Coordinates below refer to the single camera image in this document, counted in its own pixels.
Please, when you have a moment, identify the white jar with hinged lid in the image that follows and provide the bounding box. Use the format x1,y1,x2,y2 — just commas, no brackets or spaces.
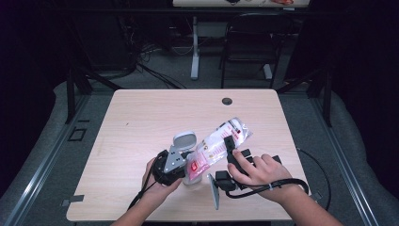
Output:
172,131,209,191

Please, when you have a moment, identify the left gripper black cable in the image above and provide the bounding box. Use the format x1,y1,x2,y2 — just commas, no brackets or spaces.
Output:
126,150,169,211

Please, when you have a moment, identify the person's left hand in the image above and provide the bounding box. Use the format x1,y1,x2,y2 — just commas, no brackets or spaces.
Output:
141,156,184,206

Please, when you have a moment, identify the black folding chair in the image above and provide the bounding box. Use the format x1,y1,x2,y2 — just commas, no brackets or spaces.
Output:
218,12,295,90

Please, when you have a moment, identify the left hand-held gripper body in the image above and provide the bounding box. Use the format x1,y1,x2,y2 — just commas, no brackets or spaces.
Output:
152,144,189,186

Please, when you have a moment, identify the person's right hand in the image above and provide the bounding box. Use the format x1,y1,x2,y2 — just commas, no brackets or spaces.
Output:
227,149,295,204

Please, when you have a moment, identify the white table leg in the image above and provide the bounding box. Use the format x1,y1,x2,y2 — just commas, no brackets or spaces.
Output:
190,16,201,81

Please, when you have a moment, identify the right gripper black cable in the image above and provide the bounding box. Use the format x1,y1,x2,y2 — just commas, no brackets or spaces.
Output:
224,147,332,212

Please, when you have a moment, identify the white table foot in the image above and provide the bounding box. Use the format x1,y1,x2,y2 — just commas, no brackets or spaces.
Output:
262,63,274,81

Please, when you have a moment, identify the bundle of floor cables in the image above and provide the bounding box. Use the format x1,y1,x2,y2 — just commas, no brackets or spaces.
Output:
119,15,188,90

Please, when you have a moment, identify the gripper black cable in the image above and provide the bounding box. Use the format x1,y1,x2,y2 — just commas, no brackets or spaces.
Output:
224,147,332,212
126,150,169,211

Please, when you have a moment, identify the aluminium floor rail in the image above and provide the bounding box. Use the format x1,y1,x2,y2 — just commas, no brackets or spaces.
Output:
309,93,381,226
0,93,92,226

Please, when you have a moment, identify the black metal stand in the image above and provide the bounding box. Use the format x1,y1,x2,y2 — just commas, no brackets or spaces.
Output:
276,66,334,128
64,60,124,124

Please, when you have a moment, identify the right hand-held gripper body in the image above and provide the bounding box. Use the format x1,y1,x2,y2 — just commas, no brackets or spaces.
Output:
206,149,253,211

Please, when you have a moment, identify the red and white spouted pouch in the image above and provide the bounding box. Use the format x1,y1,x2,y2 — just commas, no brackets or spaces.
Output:
184,117,254,182

